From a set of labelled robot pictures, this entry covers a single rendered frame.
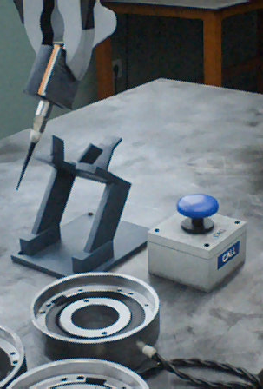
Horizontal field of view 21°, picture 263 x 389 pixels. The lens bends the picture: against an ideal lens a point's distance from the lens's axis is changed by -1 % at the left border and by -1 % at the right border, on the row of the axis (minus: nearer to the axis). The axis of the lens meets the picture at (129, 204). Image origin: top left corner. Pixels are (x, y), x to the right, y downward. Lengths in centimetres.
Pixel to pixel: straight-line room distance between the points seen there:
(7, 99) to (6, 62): 14
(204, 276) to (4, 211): 29
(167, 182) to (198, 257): 26
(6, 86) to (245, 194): 188
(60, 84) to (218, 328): 26
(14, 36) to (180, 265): 207
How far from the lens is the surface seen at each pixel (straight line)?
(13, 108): 270
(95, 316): 60
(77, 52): 63
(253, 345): 59
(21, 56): 270
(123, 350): 54
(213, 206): 66
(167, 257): 67
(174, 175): 91
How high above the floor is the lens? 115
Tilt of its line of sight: 24 degrees down
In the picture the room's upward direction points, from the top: 3 degrees counter-clockwise
